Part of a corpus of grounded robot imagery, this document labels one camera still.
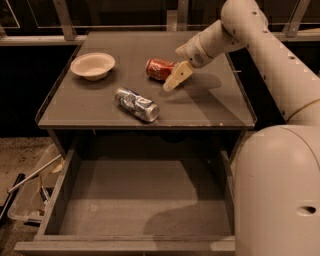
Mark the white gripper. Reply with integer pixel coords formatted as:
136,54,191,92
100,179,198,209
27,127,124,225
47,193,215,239
163,32,212,92

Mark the red coke can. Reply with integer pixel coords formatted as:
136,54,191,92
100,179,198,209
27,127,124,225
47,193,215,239
146,58,176,81

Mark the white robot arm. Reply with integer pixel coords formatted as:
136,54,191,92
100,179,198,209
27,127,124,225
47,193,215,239
176,0,320,256

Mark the silver blue crushed can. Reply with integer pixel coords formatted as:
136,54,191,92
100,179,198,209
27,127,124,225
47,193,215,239
114,87,159,123

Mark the open grey top drawer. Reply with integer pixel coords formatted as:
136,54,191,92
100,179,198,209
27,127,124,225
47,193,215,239
15,135,235,256

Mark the grey cabinet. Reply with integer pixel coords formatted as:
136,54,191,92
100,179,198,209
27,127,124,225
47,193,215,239
36,31,256,154

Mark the white paper bowl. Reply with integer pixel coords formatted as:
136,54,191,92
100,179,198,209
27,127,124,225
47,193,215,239
70,53,115,81

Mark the clear plastic bin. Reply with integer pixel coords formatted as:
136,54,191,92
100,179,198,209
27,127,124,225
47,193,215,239
8,158,63,223

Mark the metal rod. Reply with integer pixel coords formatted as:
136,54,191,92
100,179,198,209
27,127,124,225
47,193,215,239
7,154,62,194

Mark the metal window frame railing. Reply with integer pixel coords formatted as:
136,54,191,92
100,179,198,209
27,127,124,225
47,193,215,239
0,0,320,46

